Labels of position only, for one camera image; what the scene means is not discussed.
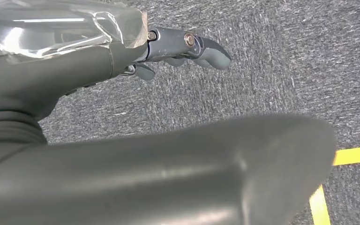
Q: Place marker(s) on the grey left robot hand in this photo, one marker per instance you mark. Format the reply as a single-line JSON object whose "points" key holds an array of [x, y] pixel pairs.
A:
{"points": [[167, 174]]}

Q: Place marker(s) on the yellow floor tape square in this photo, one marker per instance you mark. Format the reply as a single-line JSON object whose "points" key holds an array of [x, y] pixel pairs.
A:
{"points": [[354, 155]]}

